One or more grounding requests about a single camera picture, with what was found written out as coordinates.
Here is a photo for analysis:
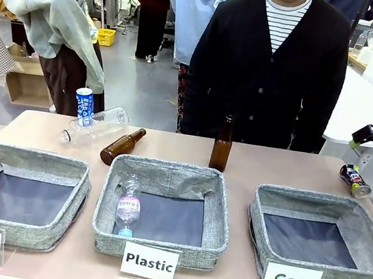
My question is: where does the grey fabric basket labelled Plastic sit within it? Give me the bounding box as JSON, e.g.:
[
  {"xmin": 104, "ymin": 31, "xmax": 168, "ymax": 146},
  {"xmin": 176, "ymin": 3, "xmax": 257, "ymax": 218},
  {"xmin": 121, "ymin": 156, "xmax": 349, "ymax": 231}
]
[{"xmin": 86, "ymin": 150, "xmax": 239, "ymax": 279}]

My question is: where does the grey fabric basket labelled Bottle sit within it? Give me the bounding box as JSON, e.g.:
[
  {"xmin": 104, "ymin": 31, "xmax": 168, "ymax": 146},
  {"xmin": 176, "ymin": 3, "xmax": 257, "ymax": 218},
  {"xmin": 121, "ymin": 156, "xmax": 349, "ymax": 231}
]
[{"xmin": 0, "ymin": 143, "xmax": 96, "ymax": 258}]

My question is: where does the person in black cardigan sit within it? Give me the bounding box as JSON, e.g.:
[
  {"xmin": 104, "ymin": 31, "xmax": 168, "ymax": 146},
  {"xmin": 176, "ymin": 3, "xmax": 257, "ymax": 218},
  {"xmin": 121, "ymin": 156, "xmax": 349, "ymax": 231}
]
[{"xmin": 177, "ymin": 0, "xmax": 357, "ymax": 157}]

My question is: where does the white side table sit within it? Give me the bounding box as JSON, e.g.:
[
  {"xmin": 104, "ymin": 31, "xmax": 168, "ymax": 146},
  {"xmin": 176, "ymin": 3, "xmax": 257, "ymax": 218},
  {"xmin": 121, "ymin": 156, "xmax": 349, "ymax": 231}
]
[{"xmin": 319, "ymin": 60, "xmax": 373, "ymax": 162}]

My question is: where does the person's left forearm black sleeve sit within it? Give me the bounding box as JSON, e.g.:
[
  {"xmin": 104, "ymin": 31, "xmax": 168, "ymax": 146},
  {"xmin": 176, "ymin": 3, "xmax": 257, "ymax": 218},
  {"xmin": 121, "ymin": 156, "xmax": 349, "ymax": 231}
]
[{"xmin": 290, "ymin": 88, "xmax": 336, "ymax": 156}]

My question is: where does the open cardboard box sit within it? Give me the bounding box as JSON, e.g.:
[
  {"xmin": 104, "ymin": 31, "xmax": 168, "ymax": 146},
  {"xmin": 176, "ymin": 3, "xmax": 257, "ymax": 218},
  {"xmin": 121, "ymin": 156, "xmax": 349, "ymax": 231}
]
[{"xmin": 0, "ymin": 42, "xmax": 62, "ymax": 110}]

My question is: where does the plastic bottle with pink label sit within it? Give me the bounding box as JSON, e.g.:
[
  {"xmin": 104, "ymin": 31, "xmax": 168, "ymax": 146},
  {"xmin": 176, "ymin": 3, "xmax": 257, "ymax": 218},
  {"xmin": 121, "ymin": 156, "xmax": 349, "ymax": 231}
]
[{"xmin": 112, "ymin": 171, "xmax": 145, "ymax": 238}]

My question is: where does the red floral patterned skirt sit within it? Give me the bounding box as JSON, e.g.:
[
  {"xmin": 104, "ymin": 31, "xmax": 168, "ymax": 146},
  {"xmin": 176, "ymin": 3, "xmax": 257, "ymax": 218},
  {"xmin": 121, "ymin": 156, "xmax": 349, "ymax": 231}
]
[{"xmin": 170, "ymin": 62, "xmax": 191, "ymax": 133}]

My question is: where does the white sign reading Plastic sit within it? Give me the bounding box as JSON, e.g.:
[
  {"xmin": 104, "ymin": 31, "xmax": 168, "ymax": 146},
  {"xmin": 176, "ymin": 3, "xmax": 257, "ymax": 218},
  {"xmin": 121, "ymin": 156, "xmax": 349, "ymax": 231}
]
[{"xmin": 118, "ymin": 240, "xmax": 182, "ymax": 279}]

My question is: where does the person in grey jacket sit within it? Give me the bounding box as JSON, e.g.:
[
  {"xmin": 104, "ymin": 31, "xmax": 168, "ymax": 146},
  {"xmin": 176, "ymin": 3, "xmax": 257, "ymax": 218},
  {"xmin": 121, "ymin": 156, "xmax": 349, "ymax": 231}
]
[{"xmin": 0, "ymin": 0, "xmax": 120, "ymax": 121}]

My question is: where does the person's right forearm black sleeve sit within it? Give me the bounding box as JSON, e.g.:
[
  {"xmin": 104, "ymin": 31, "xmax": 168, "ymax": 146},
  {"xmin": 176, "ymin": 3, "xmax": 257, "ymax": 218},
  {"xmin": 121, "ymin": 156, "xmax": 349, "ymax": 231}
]
[{"xmin": 178, "ymin": 74, "xmax": 215, "ymax": 138}]

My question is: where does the small clear background bottle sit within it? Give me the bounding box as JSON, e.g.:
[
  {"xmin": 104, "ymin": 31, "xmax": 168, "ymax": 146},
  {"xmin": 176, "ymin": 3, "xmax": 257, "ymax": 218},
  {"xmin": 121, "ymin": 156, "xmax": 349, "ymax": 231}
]
[{"xmin": 352, "ymin": 29, "xmax": 370, "ymax": 54}]

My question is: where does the yellow plastic crate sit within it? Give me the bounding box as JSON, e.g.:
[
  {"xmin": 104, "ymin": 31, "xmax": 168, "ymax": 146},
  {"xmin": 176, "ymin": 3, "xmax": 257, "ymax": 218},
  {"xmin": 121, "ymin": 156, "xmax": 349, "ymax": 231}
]
[{"xmin": 96, "ymin": 27, "xmax": 117, "ymax": 48}]

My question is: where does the clear plastic bottle without label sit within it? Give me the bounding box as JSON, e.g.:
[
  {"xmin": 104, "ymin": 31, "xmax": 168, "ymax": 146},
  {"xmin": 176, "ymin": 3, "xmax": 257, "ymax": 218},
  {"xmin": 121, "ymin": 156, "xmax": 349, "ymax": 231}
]
[{"xmin": 58, "ymin": 100, "xmax": 132, "ymax": 153}]

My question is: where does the brown glass beer bottle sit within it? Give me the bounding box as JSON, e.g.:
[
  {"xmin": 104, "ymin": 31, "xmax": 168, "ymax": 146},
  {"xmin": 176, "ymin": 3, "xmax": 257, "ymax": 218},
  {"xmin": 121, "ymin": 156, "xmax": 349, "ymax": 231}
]
[
  {"xmin": 99, "ymin": 123, "xmax": 148, "ymax": 170},
  {"xmin": 207, "ymin": 113, "xmax": 237, "ymax": 174}
]

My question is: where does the blue and white drink can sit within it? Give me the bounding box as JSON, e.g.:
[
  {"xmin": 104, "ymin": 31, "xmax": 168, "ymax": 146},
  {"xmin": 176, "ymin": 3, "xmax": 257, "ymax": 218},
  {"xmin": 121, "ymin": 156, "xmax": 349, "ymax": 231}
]
[{"xmin": 72, "ymin": 86, "xmax": 98, "ymax": 128}]

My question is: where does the white background desk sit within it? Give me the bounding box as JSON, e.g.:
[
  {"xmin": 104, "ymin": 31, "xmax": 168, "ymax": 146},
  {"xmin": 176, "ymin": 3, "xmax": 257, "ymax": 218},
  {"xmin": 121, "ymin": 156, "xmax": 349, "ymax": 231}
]
[{"xmin": 80, "ymin": 0, "xmax": 114, "ymax": 31}]

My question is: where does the grey fabric basket labelled Can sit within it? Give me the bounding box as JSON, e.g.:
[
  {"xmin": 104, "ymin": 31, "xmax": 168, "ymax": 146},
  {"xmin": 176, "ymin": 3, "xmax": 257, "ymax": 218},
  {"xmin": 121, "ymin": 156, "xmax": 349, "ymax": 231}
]
[{"xmin": 239, "ymin": 181, "xmax": 373, "ymax": 279}]

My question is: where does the person in long black skirt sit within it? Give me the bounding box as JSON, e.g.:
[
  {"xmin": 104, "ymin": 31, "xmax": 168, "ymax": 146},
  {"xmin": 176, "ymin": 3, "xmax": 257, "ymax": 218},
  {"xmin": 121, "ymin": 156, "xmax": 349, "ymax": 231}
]
[{"xmin": 130, "ymin": 0, "xmax": 172, "ymax": 65}]

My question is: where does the dark blue Pepsi can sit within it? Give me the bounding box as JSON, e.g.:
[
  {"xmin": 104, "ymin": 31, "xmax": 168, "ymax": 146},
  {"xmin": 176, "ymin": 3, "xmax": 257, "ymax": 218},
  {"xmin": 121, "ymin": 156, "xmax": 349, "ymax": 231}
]
[{"xmin": 336, "ymin": 162, "xmax": 373, "ymax": 201}]

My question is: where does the person in light blue shirt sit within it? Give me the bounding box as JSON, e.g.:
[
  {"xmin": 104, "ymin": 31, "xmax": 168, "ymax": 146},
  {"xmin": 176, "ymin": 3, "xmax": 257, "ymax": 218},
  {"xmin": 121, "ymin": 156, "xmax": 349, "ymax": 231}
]
[{"xmin": 157, "ymin": 0, "xmax": 251, "ymax": 78}]

